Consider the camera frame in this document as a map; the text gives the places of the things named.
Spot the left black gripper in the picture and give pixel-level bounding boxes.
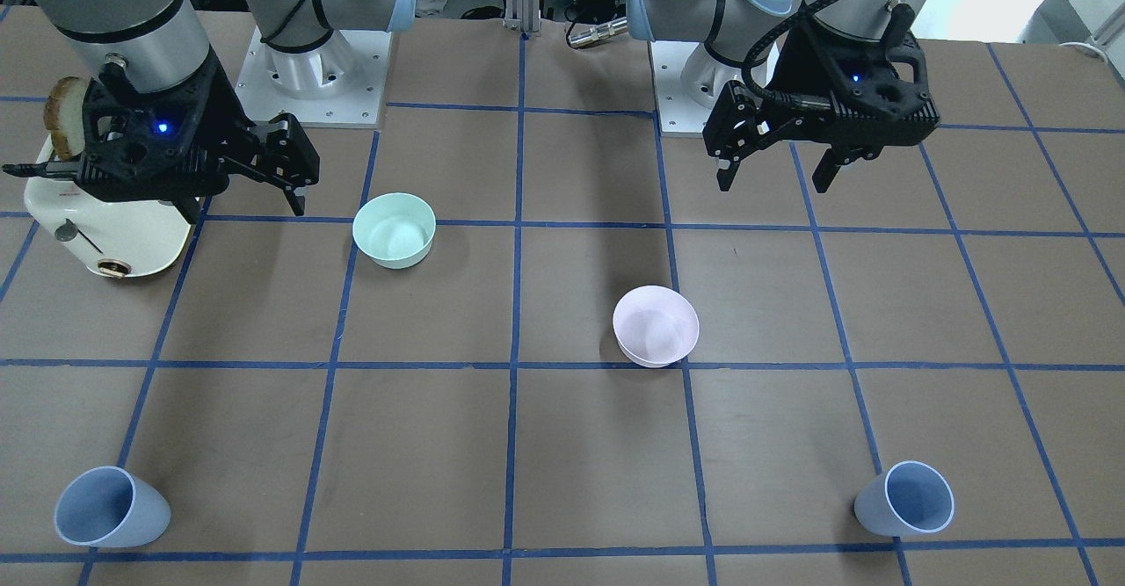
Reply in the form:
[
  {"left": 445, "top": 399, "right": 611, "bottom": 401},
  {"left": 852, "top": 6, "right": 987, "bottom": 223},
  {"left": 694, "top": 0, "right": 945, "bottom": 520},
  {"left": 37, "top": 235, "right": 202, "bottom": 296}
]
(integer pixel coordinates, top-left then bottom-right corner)
[{"left": 702, "top": 3, "right": 941, "bottom": 193}]

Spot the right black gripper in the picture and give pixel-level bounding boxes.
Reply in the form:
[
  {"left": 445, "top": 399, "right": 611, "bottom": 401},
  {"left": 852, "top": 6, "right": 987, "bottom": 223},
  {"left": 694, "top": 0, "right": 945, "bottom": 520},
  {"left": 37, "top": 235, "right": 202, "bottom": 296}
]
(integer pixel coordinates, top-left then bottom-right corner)
[{"left": 3, "top": 51, "right": 321, "bottom": 225}]

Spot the blue cup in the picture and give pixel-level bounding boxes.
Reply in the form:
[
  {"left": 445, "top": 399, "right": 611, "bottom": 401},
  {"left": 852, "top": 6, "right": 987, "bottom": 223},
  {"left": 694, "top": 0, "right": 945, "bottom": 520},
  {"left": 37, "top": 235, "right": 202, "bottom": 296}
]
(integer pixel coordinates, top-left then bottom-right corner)
[
  {"left": 53, "top": 466, "right": 171, "bottom": 547},
  {"left": 853, "top": 460, "right": 956, "bottom": 538}
]

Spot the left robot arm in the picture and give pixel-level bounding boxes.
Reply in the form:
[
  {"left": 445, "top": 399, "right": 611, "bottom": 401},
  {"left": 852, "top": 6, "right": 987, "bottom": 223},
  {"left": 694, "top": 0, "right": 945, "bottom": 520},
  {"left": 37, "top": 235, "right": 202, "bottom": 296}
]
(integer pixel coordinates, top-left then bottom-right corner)
[{"left": 624, "top": 0, "right": 941, "bottom": 193}]

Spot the cream white toaster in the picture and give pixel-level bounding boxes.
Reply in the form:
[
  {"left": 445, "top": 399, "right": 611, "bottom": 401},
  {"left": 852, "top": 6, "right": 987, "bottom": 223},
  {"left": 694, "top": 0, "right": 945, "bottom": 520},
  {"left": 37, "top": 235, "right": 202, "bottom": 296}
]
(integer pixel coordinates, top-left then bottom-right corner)
[{"left": 24, "top": 177, "right": 192, "bottom": 279}]

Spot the mint green bowl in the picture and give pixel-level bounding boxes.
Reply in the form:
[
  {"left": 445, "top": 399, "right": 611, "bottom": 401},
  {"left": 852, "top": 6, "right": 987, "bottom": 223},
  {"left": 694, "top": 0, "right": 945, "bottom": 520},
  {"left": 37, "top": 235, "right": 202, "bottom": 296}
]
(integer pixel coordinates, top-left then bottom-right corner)
[{"left": 351, "top": 192, "right": 437, "bottom": 270}]

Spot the toast slice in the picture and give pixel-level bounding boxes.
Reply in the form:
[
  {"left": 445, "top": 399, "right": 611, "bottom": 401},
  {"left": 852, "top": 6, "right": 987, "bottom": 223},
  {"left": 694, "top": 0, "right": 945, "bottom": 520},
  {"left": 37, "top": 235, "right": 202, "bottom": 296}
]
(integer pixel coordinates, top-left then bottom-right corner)
[{"left": 43, "top": 76, "right": 89, "bottom": 161}]

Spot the pink bowl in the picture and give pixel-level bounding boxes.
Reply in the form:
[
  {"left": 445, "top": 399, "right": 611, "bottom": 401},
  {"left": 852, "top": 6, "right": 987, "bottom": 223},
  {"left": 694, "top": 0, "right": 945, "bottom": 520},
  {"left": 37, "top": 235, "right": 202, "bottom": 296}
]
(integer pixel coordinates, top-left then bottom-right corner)
[{"left": 612, "top": 286, "right": 700, "bottom": 367}]

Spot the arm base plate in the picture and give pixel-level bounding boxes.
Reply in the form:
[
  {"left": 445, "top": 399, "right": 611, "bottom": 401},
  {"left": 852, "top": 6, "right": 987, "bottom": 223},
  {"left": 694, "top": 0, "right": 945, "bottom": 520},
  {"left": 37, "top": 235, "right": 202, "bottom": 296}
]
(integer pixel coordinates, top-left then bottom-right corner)
[
  {"left": 234, "top": 31, "right": 395, "bottom": 129},
  {"left": 650, "top": 40, "right": 743, "bottom": 138}
]

